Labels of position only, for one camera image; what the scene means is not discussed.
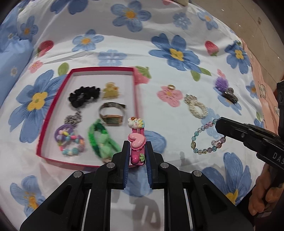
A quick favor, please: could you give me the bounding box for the silver chain bracelet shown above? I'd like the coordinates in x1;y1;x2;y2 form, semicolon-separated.
64;110;83;128

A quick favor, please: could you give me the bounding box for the floral white bed sheet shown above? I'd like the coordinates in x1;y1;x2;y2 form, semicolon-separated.
1;1;264;229

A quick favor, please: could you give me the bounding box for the dark hair clip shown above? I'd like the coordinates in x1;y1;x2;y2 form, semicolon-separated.
222;87;238;104

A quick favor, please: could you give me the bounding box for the glass bead bracelet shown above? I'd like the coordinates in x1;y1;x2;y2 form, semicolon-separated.
190;118;227;155

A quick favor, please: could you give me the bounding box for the pink blanket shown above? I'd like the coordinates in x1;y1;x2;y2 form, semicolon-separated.
241;39;279;134

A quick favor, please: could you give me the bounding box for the red shallow box tray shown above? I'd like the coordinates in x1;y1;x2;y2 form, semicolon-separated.
36;66;139;167

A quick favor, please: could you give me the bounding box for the light blue floral pillow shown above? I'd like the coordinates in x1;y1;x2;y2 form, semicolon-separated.
0;5;33;104

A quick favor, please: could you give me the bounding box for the colourful bead bracelet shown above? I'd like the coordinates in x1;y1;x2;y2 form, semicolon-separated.
56;130;86;157

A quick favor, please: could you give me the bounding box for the silver gold wrist watch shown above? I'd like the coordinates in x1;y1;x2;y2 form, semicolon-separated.
98;102;126;126

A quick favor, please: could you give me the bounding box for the pink heart hair clip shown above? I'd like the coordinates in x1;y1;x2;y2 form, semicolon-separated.
128;116;146;166

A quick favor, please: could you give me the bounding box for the right hand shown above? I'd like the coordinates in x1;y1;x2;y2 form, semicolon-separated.
248;164;283;216

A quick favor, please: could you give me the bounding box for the yellow claw hair clip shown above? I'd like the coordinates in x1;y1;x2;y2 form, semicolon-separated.
103;82;119;99

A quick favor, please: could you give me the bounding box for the black scrunchie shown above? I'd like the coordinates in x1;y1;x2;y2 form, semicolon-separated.
68;86;101;108

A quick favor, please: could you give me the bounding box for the purple pompom hair tie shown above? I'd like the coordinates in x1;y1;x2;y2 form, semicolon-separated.
214;76;230;92

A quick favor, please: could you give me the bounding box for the green fuzzy hair clip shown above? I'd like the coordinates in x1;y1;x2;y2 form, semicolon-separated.
88;119;121;163

